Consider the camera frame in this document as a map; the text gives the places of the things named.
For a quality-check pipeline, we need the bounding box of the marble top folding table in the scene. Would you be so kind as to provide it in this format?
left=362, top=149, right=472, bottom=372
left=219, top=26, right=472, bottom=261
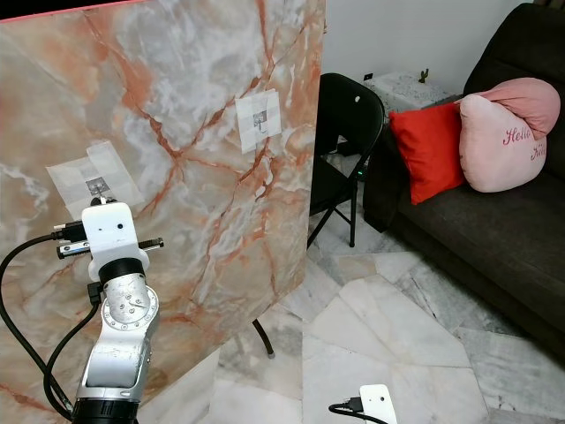
left=0, top=0, right=328, bottom=424

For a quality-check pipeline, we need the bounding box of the black folding chair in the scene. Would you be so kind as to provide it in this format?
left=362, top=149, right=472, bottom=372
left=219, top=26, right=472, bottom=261
left=305, top=72, right=388, bottom=248

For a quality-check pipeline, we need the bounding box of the white side table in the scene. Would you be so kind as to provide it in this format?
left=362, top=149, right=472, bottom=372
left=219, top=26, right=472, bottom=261
left=362, top=71, right=464, bottom=111

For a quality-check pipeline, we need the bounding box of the red cushion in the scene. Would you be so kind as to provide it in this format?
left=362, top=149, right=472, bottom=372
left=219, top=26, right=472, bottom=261
left=388, top=100, right=467, bottom=206

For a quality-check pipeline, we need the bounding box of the dark fabric sofa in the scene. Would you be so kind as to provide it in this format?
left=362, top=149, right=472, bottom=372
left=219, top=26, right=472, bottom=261
left=362, top=3, right=565, bottom=354

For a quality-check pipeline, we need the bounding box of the pink cushion with lettering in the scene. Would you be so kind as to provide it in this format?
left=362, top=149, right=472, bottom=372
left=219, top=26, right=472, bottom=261
left=459, top=77, right=561, bottom=193

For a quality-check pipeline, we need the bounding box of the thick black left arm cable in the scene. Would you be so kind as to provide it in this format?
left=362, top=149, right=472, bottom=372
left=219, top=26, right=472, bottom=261
left=0, top=223, right=86, bottom=424

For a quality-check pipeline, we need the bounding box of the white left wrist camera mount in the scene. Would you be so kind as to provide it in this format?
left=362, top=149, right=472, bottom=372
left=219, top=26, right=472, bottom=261
left=81, top=201, right=149, bottom=276

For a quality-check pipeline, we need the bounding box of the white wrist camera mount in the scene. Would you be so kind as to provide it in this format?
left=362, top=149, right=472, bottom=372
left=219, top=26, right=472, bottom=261
left=359, top=383, right=398, bottom=424
left=81, top=201, right=149, bottom=276

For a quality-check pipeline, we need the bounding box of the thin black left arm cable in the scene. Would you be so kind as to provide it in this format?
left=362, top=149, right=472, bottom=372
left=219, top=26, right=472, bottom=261
left=42, top=279, right=102, bottom=420

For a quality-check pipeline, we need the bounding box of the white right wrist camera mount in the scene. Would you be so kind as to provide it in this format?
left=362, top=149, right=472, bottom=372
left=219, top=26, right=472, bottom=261
left=359, top=383, right=398, bottom=424

